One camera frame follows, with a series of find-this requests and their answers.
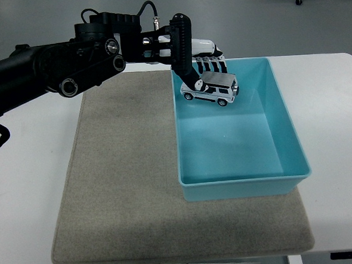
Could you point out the white table leg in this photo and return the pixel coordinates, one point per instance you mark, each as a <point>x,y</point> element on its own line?
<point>295,262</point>

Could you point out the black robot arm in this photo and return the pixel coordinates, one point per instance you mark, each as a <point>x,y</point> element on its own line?
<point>55,67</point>

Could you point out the grey-beige fabric mat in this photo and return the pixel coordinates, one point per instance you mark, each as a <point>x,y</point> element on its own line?
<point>122,186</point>

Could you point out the white-and-black robot hand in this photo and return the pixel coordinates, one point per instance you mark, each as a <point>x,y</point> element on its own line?
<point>203,46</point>

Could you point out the white toy car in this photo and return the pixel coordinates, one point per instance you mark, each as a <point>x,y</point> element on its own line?
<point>220,81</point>

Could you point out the blue plastic box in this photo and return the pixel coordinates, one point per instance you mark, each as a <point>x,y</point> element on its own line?
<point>230,140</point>

